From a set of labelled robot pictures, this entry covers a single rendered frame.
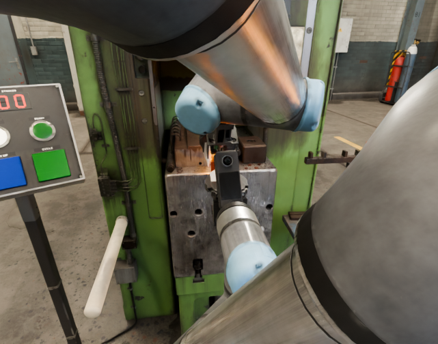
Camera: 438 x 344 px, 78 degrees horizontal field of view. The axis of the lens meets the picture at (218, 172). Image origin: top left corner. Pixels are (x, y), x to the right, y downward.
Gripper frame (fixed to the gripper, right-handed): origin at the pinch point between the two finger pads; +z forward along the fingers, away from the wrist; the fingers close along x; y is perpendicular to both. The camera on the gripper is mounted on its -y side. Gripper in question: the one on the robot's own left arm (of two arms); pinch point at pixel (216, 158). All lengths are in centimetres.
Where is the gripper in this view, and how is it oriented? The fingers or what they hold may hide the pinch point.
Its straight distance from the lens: 76.3
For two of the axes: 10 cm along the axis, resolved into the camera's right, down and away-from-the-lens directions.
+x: 9.9, -0.6, 1.2
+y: 1.2, 8.1, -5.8
